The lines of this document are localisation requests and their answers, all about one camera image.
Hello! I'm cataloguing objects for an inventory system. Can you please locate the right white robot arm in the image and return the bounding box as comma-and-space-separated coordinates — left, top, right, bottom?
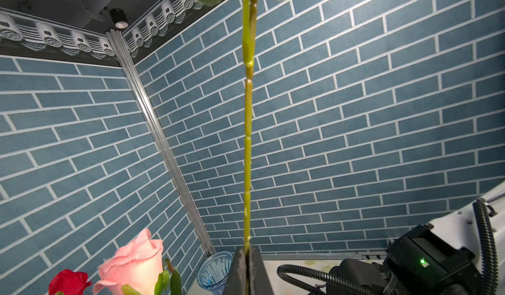
327, 183, 504, 294

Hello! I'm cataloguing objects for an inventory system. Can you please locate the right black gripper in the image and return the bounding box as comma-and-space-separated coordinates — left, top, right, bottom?
330, 225, 481, 294

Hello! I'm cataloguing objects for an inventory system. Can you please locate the blue purple gradient vase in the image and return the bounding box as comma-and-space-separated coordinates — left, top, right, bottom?
197, 251, 234, 295

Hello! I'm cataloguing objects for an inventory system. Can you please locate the light pink rose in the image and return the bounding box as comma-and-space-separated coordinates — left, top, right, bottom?
93, 228, 182, 294

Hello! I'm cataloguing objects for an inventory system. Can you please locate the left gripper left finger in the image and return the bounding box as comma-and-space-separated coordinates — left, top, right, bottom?
223, 248, 248, 295

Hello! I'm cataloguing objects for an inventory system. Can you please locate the cream white rose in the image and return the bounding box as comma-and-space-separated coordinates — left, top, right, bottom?
196, 0, 258, 253

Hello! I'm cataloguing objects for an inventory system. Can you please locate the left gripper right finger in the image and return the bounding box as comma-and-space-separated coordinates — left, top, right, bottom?
248, 246, 274, 295

